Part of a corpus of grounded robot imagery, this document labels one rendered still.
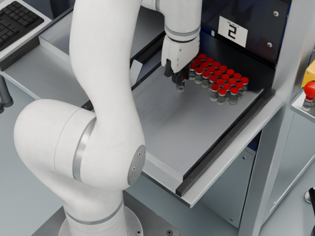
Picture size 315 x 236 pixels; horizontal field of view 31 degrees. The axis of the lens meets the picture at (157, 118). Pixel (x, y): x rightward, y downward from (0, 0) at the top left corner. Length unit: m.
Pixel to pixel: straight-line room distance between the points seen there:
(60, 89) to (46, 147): 0.60
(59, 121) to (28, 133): 0.06
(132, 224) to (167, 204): 1.03
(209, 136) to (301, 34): 0.33
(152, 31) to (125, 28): 0.79
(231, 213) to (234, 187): 0.17
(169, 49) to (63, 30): 0.45
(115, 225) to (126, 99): 0.32
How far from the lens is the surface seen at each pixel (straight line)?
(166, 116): 1.45
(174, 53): 1.34
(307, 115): 1.51
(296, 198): 2.39
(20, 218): 2.35
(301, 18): 1.32
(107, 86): 0.88
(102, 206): 1.06
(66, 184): 1.05
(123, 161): 0.91
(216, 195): 2.09
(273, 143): 1.66
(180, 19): 1.27
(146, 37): 1.64
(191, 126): 1.43
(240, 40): 1.47
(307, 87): 1.39
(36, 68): 1.60
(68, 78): 1.56
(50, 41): 1.66
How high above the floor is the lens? 2.02
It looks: 52 degrees down
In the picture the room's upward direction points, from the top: 1 degrees counter-clockwise
